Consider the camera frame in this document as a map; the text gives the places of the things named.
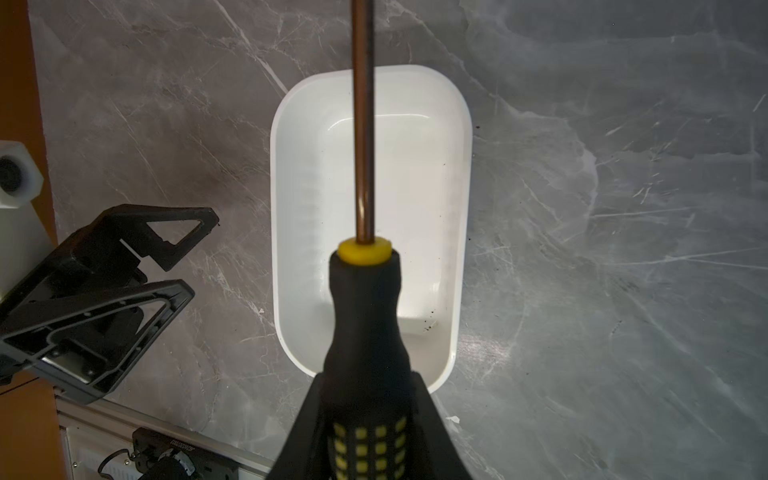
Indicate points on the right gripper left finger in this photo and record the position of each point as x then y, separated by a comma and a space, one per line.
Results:
305, 452

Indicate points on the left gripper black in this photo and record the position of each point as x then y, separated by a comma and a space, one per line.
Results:
83, 326

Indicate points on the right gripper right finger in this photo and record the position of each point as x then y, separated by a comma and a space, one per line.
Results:
431, 452

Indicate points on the black yellow screwdriver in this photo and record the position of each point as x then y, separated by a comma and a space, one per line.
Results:
367, 370

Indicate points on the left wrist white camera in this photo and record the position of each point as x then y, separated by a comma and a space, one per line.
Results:
24, 240

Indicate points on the aluminium front rail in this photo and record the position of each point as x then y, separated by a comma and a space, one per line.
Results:
103, 440

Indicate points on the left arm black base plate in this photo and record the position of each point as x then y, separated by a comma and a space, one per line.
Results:
158, 456

